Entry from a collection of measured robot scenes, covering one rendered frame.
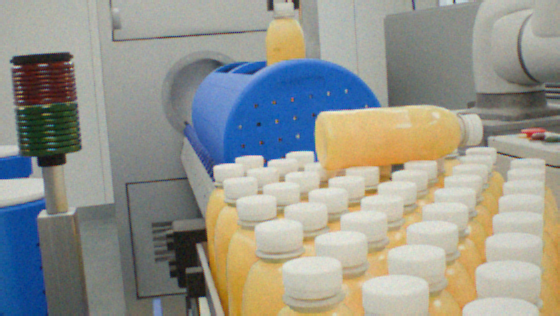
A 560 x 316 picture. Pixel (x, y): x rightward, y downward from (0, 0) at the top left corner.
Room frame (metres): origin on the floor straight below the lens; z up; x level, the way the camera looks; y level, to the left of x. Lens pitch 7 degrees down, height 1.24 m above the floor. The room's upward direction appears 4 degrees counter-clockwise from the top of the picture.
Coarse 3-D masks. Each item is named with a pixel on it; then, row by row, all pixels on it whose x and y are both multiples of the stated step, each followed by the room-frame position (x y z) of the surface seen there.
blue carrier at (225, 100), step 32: (256, 64) 1.64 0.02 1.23; (288, 64) 1.24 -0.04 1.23; (320, 64) 1.25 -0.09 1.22; (224, 96) 1.40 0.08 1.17; (256, 96) 1.23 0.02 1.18; (288, 96) 1.24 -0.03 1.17; (320, 96) 1.25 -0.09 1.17; (352, 96) 1.26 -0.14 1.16; (224, 128) 1.23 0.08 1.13; (256, 128) 1.23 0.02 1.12; (288, 128) 1.24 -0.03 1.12; (224, 160) 1.23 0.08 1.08
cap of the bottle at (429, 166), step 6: (408, 162) 0.89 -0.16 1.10; (414, 162) 0.89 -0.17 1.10; (420, 162) 0.89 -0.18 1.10; (426, 162) 0.88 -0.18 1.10; (432, 162) 0.88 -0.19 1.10; (408, 168) 0.87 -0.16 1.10; (414, 168) 0.87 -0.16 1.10; (420, 168) 0.86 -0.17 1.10; (426, 168) 0.86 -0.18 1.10; (432, 168) 0.87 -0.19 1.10; (432, 174) 0.87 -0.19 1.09
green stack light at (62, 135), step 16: (16, 112) 0.72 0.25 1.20; (32, 112) 0.71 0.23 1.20; (48, 112) 0.71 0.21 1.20; (64, 112) 0.72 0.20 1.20; (16, 128) 0.73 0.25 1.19; (32, 128) 0.71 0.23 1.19; (48, 128) 0.71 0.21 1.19; (64, 128) 0.72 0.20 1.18; (80, 128) 0.75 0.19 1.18; (32, 144) 0.71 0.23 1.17; (48, 144) 0.71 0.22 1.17; (64, 144) 0.72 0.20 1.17; (80, 144) 0.74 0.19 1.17
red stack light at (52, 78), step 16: (48, 64) 0.72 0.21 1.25; (64, 64) 0.73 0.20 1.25; (16, 80) 0.72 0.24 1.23; (32, 80) 0.71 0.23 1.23; (48, 80) 0.71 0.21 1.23; (64, 80) 0.73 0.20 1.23; (16, 96) 0.72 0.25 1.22; (32, 96) 0.71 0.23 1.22; (48, 96) 0.71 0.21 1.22; (64, 96) 0.72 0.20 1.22
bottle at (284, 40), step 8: (272, 16) 1.35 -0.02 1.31; (280, 16) 1.34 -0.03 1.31; (288, 16) 1.34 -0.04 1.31; (272, 24) 1.34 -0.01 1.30; (280, 24) 1.33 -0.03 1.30; (288, 24) 1.33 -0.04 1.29; (296, 24) 1.34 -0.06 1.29; (272, 32) 1.33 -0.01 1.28; (280, 32) 1.33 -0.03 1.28; (288, 32) 1.33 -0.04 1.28; (296, 32) 1.33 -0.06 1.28; (272, 40) 1.33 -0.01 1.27; (280, 40) 1.32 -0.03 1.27; (288, 40) 1.32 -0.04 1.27; (296, 40) 1.33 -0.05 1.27; (304, 40) 1.35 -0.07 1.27; (272, 48) 1.33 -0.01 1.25; (280, 48) 1.32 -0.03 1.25; (288, 48) 1.32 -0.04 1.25; (296, 48) 1.33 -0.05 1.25; (304, 48) 1.35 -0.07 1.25; (272, 56) 1.33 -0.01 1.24; (280, 56) 1.33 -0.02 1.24; (288, 56) 1.32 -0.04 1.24; (296, 56) 1.33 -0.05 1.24; (304, 56) 1.35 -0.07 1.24
